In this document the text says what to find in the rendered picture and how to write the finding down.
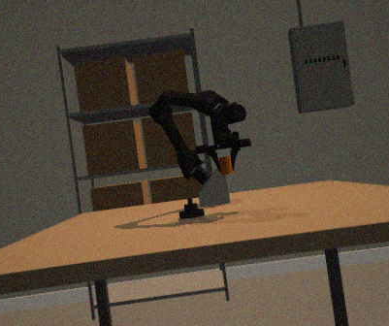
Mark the orange knob with d-shaped hole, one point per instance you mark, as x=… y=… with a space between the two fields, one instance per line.
x=225 y=165

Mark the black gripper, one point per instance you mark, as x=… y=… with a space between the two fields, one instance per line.
x=211 y=149

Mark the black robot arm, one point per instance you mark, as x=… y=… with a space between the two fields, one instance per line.
x=203 y=102

